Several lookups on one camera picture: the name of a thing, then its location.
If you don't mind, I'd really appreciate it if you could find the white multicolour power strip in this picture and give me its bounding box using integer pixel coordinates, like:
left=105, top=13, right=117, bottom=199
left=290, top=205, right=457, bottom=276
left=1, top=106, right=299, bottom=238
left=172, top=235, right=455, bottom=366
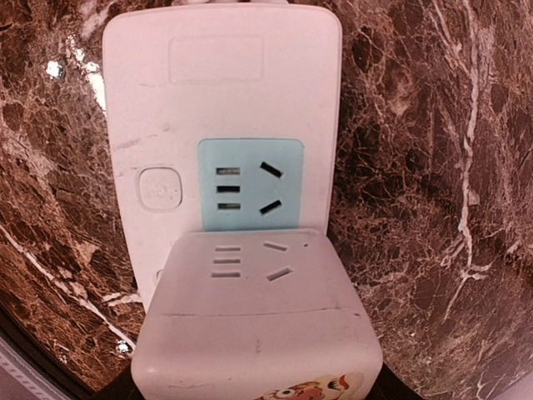
left=102, top=1, right=342, bottom=307

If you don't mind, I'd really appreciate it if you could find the black front table rail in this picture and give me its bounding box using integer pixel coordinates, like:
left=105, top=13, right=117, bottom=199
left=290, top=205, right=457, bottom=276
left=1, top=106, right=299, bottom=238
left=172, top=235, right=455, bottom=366
left=1, top=303, right=143, bottom=399

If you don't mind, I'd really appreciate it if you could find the white cube socket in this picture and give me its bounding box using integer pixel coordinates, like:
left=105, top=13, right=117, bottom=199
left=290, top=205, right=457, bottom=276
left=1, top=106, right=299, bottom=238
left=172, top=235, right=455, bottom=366
left=131, top=229, right=383, bottom=399

